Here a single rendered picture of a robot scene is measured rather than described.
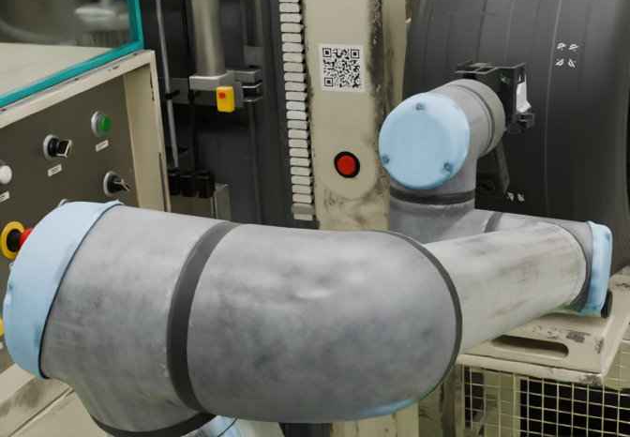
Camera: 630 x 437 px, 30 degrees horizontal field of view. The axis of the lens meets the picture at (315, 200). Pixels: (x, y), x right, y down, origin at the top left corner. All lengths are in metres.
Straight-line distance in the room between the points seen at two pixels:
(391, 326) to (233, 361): 0.09
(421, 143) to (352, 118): 0.69
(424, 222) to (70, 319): 0.58
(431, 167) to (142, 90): 0.77
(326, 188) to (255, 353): 1.28
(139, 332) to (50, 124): 1.06
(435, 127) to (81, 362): 0.56
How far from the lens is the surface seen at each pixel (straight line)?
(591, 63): 1.55
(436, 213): 1.21
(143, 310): 0.68
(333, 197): 1.92
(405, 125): 1.19
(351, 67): 1.84
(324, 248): 0.68
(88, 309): 0.70
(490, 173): 1.40
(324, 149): 1.90
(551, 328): 1.78
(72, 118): 1.76
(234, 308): 0.65
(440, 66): 1.59
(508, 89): 1.39
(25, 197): 1.69
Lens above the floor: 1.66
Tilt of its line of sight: 20 degrees down
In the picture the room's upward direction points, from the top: 4 degrees counter-clockwise
